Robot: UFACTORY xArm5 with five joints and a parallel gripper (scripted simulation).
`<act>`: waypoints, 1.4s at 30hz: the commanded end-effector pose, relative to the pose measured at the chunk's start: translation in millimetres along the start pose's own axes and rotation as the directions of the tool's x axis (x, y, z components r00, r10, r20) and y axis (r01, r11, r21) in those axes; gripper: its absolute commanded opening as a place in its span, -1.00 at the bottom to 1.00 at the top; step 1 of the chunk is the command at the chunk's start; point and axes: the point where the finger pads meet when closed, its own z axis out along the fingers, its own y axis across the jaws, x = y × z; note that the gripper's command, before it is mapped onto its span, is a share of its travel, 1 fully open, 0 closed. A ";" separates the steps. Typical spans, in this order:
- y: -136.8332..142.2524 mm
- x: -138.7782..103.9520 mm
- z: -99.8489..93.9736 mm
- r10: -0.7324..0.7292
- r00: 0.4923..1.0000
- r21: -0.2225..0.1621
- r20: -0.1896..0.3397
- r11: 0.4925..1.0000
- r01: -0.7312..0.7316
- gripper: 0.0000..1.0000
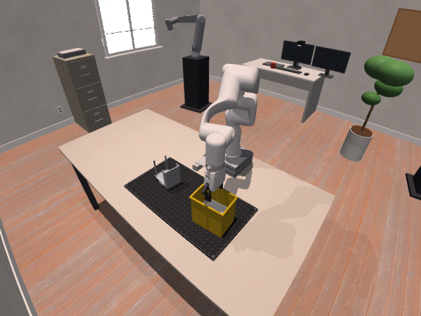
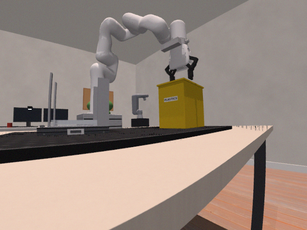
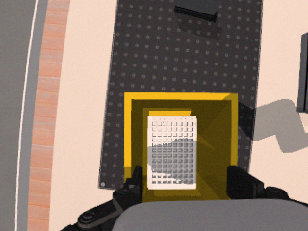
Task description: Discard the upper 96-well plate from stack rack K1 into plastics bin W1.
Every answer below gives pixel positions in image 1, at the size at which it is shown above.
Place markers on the yellow plastics bin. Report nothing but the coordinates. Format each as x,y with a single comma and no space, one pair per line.
209,218

